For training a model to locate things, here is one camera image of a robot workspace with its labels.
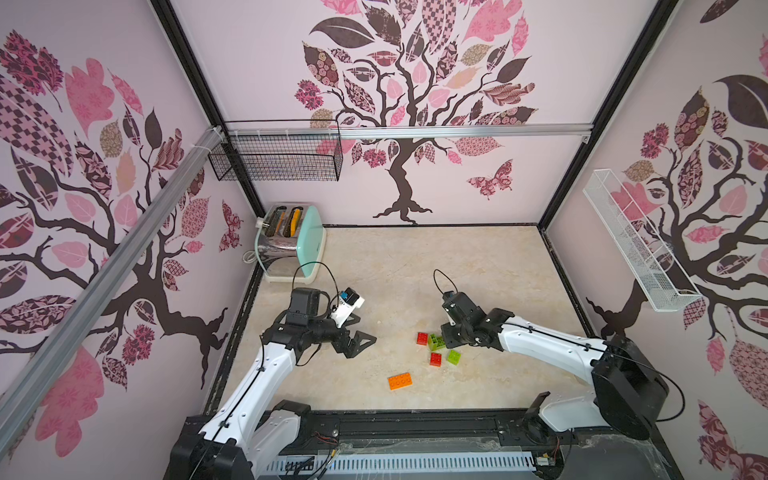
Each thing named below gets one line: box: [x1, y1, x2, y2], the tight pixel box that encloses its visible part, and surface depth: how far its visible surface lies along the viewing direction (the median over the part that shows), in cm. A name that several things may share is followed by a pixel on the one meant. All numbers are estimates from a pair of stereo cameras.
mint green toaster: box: [255, 202, 327, 285], surface depth 100 cm
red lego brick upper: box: [416, 332, 429, 346], surface depth 91 cm
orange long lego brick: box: [388, 372, 413, 391], surface depth 83 cm
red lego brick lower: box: [429, 352, 443, 367], surface depth 86 cm
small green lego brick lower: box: [447, 350, 462, 366], surface depth 87 cm
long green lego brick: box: [428, 333, 446, 351], surface depth 85 cm
